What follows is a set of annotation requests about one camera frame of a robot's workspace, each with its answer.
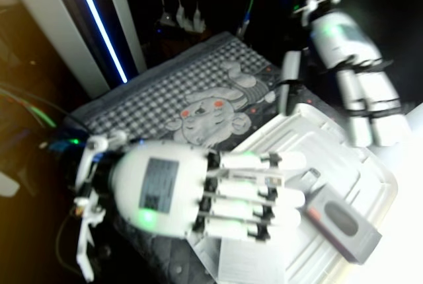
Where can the blue white light strip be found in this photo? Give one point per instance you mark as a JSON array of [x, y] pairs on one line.
[[99, 26]]

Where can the wide white frame post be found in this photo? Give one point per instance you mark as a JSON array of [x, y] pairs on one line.
[[56, 26]]

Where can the grey bear print quilt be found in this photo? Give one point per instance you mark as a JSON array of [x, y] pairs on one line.
[[172, 92]]

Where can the grey rectangular box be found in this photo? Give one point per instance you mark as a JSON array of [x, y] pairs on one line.
[[343, 228]]

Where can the power strip with white plugs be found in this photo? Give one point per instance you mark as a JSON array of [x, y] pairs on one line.
[[185, 16]]

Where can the white plastic tray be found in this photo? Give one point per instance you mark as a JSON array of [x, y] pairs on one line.
[[330, 165]]

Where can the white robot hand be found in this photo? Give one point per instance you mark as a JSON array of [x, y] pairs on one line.
[[343, 43], [158, 181]]

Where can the narrow white frame post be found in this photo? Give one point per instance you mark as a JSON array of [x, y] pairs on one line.
[[124, 16]]

